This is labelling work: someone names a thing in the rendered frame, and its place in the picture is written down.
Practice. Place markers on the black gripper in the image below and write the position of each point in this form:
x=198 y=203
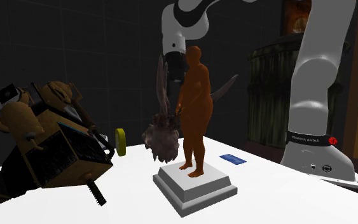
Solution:
x=176 y=66

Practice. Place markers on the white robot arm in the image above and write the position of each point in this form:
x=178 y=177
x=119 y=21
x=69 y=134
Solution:
x=315 y=77

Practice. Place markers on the brown horned animal skull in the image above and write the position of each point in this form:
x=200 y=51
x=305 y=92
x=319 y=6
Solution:
x=163 y=139

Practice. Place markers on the yellow tape roll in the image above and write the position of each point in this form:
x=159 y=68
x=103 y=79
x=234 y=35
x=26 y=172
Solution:
x=121 y=142

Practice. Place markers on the dark green round cabinet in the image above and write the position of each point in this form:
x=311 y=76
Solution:
x=268 y=93

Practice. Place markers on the blue flat card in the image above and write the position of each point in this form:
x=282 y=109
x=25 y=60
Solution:
x=233 y=159

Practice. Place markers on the brown and black boxy machine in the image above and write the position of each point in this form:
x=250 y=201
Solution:
x=54 y=149

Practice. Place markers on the brown human figure on pedestal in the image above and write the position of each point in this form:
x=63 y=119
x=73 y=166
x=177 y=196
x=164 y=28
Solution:
x=195 y=99

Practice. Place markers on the dark framed wall picture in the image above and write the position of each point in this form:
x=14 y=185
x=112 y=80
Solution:
x=295 y=17

